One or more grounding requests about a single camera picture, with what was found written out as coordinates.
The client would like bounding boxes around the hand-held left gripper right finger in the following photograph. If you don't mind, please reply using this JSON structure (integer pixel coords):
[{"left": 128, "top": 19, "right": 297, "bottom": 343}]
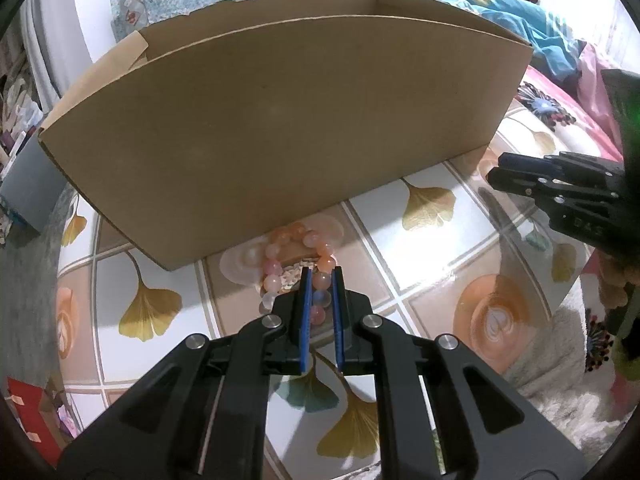
[{"left": 332, "top": 266, "right": 588, "bottom": 480}]

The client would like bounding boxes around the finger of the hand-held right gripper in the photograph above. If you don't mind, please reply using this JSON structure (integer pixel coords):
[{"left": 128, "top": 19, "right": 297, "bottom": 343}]
[
  {"left": 486, "top": 167, "right": 621, "bottom": 211},
  {"left": 498, "top": 152, "right": 623, "bottom": 183}
]

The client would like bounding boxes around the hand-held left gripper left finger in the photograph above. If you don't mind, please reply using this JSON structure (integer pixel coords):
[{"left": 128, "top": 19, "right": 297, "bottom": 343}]
[{"left": 59, "top": 266, "right": 313, "bottom": 480}]

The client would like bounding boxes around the orange pink bead bracelet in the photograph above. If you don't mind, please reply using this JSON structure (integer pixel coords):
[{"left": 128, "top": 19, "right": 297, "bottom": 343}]
[{"left": 259, "top": 222, "right": 338, "bottom": 328}]

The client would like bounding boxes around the brown cardboard box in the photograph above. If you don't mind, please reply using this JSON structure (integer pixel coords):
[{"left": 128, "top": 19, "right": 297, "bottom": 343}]
[{"left": 37, "top": 0, "right": 533, "bottom": 272}]

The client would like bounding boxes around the person's right hand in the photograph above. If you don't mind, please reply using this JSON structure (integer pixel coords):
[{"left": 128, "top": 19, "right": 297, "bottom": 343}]
[{"left": 599, "top": 254, "right": 637, "bottom": 312}]

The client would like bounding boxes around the small silver glittery charm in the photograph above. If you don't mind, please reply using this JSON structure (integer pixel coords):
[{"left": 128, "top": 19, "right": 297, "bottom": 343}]
[{"left": 279, "top": 260, "right": 321, "bottom": 292}]

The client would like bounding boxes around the pink floral blanket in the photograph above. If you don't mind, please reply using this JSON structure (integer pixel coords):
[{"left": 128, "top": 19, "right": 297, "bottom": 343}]
[{"left": 515, "top": 42, "right": 623, "bottom": 163}]

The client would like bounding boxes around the blue crumpled cloth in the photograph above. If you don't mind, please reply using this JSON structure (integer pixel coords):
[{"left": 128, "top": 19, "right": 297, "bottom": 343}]
[{"left": 440, "top": 0, "right": 586, "bottom": 81}]

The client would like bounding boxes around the red box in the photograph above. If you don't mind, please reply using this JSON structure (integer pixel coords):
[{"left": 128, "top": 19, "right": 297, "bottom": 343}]
[{"left": 0, "top": 379, "right": 68, "bottom": 466}]

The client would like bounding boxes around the grey storage box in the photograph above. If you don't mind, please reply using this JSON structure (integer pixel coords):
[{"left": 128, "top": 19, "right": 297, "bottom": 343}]
[{"left": 0, "top": 132, "right": 63, "bottom": 233}]

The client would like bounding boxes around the pile of white bags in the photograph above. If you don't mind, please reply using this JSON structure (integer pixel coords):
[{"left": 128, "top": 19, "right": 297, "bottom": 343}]
[{"left": 0, "top": 75, "right": 43, "bottom": 128}]

